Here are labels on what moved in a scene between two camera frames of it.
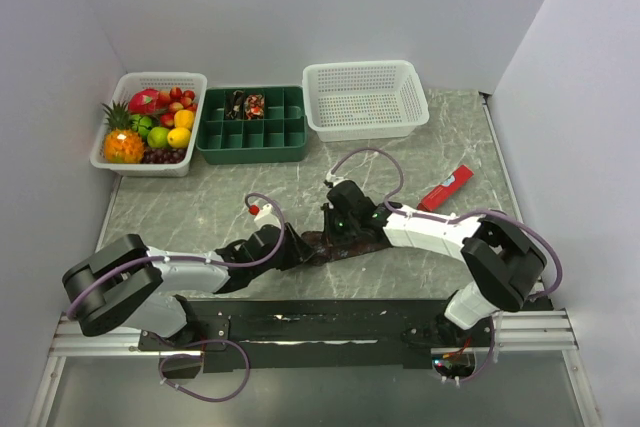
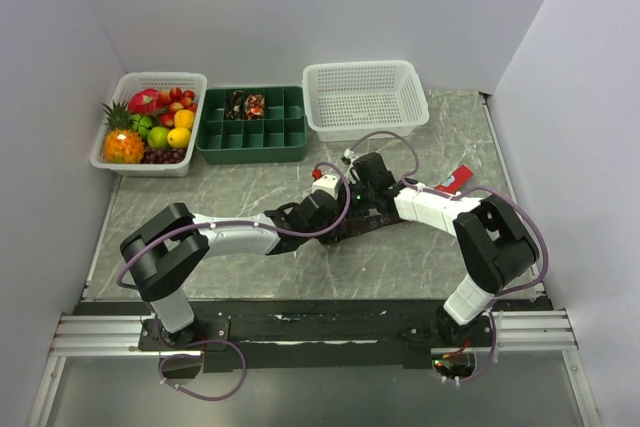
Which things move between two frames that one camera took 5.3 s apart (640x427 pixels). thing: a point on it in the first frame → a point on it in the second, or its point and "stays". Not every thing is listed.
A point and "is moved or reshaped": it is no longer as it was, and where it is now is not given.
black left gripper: x=298 y=250 → x=333 y=219
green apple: x=157 y=137 stays
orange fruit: x=184 y=118 stays
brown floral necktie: x=324 y=252 is moved or reshaped
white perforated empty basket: x=363 y=100 stays
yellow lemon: x=179 y=137 stays
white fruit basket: x=157 y=81 stays
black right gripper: x=335 y=238 → x=355 y=182
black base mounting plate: x=298 y=335 stays
